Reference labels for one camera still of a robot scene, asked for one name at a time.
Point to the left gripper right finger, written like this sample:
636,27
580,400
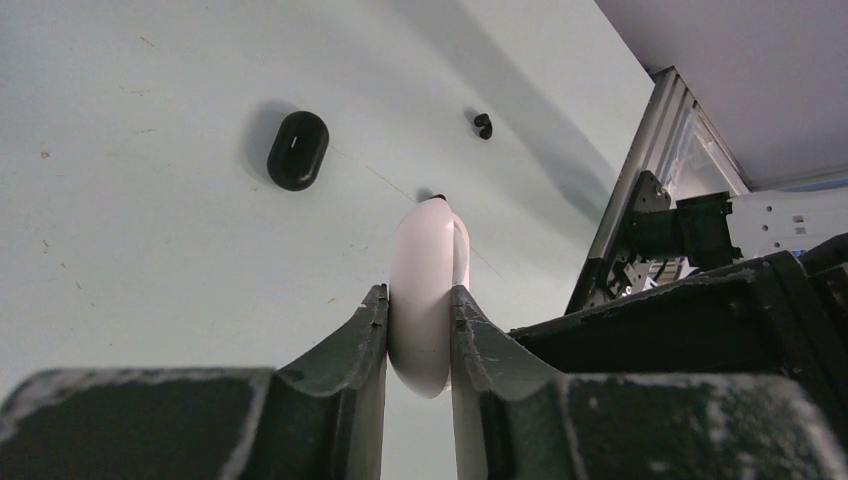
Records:
516,417

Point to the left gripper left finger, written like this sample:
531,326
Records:
319,417

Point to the white earbud charging case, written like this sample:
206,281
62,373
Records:
432,254

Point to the black earbud charging case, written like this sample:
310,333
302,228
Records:
298,151

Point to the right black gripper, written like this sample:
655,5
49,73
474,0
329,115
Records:
779,314

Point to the black earbud right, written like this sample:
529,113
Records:
483,124

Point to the aluminium frame rail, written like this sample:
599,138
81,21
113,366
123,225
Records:
679,145

